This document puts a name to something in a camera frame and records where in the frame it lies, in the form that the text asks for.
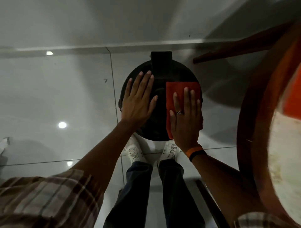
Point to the white right shoe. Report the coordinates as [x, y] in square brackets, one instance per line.
[169, 150]

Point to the person's left hand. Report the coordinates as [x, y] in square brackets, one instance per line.
[134, 105]

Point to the black round appliance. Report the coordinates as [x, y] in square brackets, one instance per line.
[162, 70]

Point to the round wooden table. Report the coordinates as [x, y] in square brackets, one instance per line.
[261, 122]

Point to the white left shoe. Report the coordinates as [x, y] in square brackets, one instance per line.
[134, 151]

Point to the person's right forearm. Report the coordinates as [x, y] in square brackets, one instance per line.
[218, 183]

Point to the person's right middle finger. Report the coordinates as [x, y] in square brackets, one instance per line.
[187, 101]

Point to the person's left little finger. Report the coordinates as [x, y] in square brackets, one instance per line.
[128, 88]

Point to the person's right thumb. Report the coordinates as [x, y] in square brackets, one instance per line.
[172, 121]

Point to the person's left middle finger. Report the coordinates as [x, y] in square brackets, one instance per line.
[144, 82]

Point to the dark blue trousers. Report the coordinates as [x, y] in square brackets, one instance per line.
[174, 195]

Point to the white shoe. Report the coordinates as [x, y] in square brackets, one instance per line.
[134, 151]
[169, 150]

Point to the person's right hand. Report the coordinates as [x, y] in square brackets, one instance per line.
[185, 129]

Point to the red cleaning cloth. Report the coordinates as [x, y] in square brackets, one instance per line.
[172, 94]

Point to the black wristband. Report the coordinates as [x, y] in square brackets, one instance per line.
[197, 155]

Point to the person's left thumb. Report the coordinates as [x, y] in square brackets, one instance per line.
[153, 103]

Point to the plaid shirt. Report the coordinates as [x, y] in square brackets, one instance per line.
[47, 199]

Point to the orange wristband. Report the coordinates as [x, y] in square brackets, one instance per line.
[194, 149]

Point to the person's left forearm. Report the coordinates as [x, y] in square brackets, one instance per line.
[101, 152]

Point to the person's right little finger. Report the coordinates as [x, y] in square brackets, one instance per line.
[199, 109]

